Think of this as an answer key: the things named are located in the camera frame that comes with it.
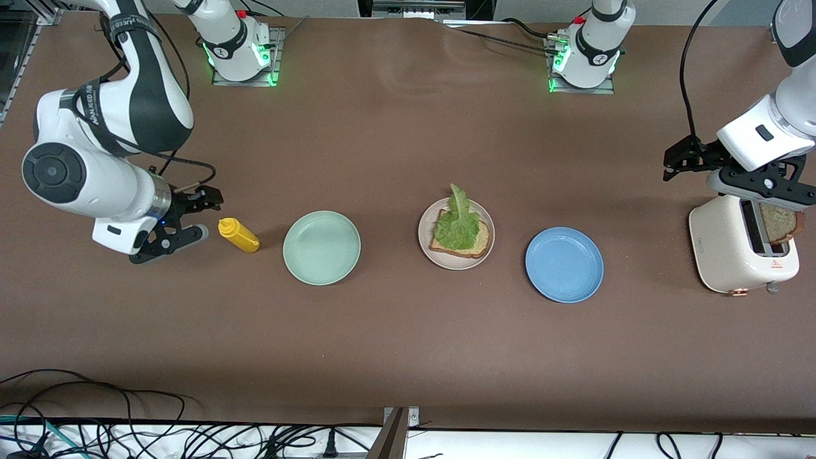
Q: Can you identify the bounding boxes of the yellow mustard squeeze bottle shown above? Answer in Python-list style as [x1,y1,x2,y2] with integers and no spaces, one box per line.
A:
[218,217,261,254]

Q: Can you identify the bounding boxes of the brown bread slice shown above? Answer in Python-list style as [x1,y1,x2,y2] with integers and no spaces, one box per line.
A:
[761,203,806,247]
[428,208,492,259]

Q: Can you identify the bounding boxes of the green lettuce leaf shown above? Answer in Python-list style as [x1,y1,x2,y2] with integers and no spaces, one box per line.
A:
[433,184,482,251]

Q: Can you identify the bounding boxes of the mint green plate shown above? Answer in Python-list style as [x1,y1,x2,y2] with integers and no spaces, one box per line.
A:
[282,210,362,286]

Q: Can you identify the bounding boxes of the blue plate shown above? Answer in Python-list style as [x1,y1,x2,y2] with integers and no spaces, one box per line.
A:
[525,227,605,304]

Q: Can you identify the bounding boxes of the beige plate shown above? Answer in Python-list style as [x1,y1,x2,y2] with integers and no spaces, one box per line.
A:
[418,196,496,271]

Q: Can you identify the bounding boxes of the cream white toaster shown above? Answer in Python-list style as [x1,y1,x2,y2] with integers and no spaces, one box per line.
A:
[688,191,801,295]

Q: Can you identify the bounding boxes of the dark side cabinet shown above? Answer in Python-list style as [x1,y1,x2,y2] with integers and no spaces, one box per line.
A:
[0,6,64,128]

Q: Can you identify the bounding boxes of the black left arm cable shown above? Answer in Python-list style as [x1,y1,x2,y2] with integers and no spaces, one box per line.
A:
[680,0,721,142]

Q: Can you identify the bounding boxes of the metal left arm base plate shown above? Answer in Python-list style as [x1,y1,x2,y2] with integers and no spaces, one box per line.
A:
[547,35,616,95]

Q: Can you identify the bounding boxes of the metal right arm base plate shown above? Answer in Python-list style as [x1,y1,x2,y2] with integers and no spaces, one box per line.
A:
[210,25,284,88]

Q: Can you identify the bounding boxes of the black cable tangle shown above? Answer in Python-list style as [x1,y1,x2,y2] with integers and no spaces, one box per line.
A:
[0,368,383,459]

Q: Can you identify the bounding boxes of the black base cable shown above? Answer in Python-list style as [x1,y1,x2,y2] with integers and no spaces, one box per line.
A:
[446,18,562,57]

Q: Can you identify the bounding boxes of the black metal equipment frame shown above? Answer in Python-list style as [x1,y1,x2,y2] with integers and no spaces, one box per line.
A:
[357,0,495,23]

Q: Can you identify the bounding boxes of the teal cable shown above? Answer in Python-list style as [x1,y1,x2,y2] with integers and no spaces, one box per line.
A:
[0,414,87,459]

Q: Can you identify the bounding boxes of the looped black cable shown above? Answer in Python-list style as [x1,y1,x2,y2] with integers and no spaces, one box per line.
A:
[657,432,724,459]

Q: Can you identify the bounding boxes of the grey metal bracket post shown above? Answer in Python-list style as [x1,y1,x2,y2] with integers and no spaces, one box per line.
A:
[367,407,421,459]

